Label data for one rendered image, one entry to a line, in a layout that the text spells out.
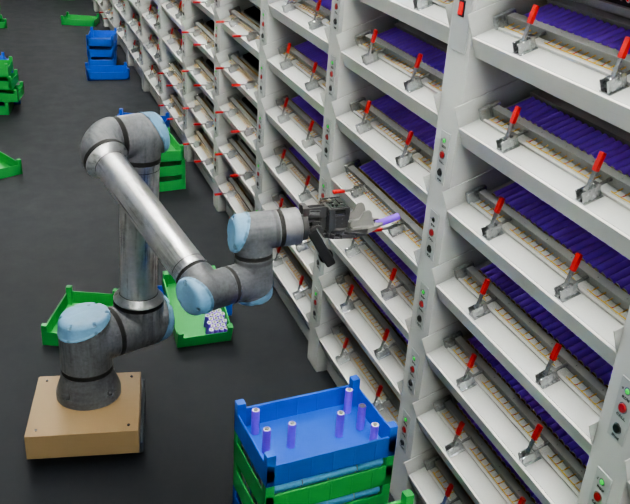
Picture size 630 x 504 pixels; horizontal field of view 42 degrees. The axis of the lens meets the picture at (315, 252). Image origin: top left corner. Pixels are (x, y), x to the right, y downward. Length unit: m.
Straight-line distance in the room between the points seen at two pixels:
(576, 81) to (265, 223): 0.77
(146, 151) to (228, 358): 0.98
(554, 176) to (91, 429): 1.48
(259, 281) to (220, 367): 1.02
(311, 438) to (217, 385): 1.01
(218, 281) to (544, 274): 0.72
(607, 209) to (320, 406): 0.82
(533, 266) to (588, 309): 0.17
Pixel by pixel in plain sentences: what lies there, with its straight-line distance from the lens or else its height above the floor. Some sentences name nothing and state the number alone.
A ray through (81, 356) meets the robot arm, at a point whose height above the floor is 0.31.
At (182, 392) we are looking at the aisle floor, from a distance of 2.82.
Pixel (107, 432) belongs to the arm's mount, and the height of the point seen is 0.14.
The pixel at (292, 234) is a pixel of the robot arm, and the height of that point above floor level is 0.84.
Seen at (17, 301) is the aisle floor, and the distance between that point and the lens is 3.40.
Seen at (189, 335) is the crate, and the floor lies 0.02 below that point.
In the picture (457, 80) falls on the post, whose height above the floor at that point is 1.22.
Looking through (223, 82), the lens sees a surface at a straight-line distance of 3.88.
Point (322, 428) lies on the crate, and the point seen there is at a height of 0.48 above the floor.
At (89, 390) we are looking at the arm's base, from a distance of 2.53.
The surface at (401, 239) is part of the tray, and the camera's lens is 2.20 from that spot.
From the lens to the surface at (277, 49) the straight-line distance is 3.15.
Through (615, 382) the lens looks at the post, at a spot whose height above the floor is 0.88.
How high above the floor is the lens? 1.67
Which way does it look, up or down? 27 degrees down
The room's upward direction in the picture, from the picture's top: 4 degrees clockwise
